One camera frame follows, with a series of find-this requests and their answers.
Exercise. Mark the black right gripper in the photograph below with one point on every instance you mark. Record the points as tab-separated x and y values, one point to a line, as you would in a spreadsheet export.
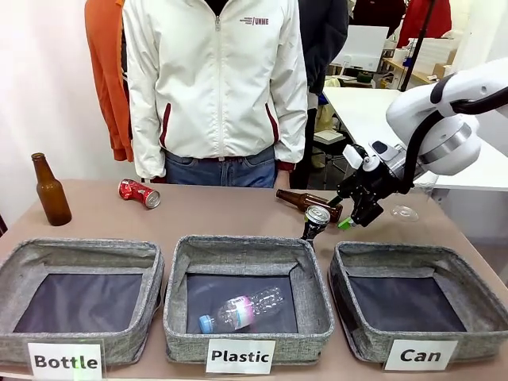
375	180

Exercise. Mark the black drink can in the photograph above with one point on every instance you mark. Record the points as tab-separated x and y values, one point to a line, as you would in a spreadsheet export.
315	220

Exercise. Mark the large clear plastic bottle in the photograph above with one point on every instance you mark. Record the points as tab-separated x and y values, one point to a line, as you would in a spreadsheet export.
405	213

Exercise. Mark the brown glass beer bottle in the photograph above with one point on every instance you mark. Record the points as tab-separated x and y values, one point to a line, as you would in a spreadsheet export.
51	194
301	199

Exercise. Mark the crushed red soda can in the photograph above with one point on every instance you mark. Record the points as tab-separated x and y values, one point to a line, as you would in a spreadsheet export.
139	193

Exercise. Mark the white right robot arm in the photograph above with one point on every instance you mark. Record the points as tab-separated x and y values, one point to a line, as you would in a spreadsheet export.
460	79

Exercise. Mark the grey fabric basket Can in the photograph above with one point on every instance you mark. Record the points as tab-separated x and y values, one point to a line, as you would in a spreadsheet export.
397	254

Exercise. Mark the grey fabric basket Plastic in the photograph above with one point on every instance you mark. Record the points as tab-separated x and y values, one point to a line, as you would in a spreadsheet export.
238	248

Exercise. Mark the white Can label card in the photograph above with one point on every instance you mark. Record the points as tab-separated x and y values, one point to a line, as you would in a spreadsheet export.
420	355

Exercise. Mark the grey fabric basket Bottle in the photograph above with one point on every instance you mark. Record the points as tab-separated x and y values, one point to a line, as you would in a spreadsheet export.
79	341

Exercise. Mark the white-jacket person's left hand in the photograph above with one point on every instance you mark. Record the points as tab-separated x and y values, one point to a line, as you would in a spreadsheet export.
285	179

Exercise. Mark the white background table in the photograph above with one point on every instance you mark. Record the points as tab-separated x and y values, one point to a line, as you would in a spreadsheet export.
357	111

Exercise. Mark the wooden background desk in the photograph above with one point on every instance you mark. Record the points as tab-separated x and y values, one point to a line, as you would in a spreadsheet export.
412	71

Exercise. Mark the small pink-label plastic bottle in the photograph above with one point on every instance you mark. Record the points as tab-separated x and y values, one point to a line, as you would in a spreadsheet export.
242	309

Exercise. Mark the white monitor back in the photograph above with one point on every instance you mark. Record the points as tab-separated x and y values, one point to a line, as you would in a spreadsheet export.
363	45

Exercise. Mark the person in dark jacket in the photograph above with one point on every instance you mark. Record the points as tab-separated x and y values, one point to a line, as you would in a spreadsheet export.
323	39

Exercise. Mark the black tripod pole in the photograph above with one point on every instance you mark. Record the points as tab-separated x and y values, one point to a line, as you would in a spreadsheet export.
416	47

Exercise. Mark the stack of white boxes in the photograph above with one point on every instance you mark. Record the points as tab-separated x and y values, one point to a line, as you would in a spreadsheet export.
434	53

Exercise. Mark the person in white jacket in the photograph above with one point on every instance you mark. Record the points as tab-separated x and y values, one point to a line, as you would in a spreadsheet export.
214	87

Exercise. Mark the white Plastic label card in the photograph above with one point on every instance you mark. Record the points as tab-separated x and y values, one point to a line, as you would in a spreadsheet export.
240	356

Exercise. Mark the person in red top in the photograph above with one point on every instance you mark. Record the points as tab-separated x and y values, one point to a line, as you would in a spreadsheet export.
428	16

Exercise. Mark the person in orange jacket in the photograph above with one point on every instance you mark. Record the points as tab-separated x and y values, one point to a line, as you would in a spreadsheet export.
105	79

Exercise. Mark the white Bottle label card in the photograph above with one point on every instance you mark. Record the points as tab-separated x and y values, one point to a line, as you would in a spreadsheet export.
65	362

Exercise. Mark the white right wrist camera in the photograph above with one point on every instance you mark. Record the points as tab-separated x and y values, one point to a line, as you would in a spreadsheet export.
352	155

